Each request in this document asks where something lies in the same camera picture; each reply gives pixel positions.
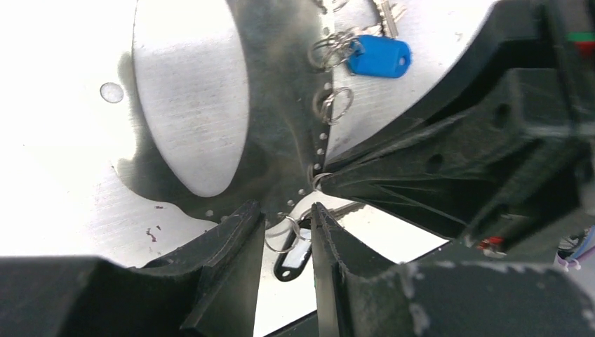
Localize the blue key tag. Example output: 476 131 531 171
346 35 412 79

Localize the silver metal key plate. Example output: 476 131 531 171
116 1 335 227

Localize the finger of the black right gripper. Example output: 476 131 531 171
330 1 558 170
320 70 586 240

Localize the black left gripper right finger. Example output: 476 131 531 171
311 203 594 336

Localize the black key tag white label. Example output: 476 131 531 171
274 218 312 282

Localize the small silver key ring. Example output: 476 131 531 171
309 171 333 192

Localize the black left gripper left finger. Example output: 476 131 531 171
1 200 265 336

